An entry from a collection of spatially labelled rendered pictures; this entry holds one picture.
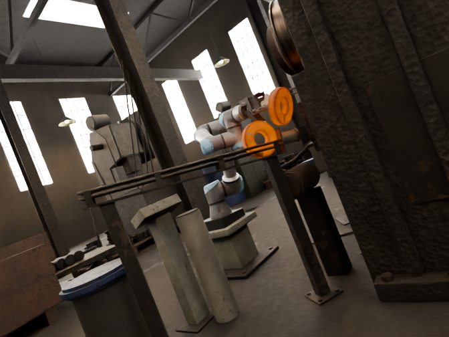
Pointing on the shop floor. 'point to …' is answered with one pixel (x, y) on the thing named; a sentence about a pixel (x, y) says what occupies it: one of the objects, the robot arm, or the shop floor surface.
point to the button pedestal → (176, 262)
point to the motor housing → (319, 218)
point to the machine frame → (383, 130)
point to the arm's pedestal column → (240, 254)
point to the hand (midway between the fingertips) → (279, 101)
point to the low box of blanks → (28, 291)
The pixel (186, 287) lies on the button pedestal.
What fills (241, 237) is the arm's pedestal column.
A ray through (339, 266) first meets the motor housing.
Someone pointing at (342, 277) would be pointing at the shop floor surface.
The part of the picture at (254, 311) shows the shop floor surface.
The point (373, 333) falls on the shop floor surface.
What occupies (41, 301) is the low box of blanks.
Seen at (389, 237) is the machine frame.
